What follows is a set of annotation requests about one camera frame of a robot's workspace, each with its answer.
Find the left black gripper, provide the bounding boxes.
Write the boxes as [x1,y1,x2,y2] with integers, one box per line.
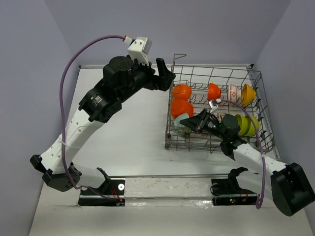
[118,56,176,103]

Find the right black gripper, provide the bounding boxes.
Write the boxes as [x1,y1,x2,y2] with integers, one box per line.
[179,109,226,141]

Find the lime green bowl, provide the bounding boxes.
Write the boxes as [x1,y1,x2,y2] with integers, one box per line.
[235,114,249,136]
[247,116,260,137]

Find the small white bowl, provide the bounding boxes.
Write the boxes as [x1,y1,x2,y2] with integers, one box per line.
[172,84,192,101]

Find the orange square bowl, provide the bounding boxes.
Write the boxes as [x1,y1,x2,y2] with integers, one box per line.
[171,99,194,118]

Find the grey wire dish rack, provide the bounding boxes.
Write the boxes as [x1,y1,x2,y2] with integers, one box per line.
[164,54,277,153]

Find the red white patterned bowl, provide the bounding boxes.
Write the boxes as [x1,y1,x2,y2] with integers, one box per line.
[228,84,242,104]

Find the orange round bowl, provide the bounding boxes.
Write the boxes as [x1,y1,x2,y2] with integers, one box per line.
[207,83,221,101]

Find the yellow bowl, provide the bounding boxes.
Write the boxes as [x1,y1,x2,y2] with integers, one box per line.
[241,84,256,107]

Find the pale green ceramic bowl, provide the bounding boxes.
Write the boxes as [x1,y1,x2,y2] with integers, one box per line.
[172,113,192,139]

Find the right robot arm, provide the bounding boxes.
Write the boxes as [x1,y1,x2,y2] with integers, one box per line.
[180,110,315,216]

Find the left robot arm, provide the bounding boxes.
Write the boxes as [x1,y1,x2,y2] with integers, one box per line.
[30,56,175,196]

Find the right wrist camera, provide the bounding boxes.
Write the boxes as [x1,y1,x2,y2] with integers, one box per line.
[208,98,222,113]

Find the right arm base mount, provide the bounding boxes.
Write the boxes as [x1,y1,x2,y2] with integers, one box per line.
[210,167,257,206]

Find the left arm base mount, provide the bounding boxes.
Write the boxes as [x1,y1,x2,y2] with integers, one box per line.
[78,168,126,207]

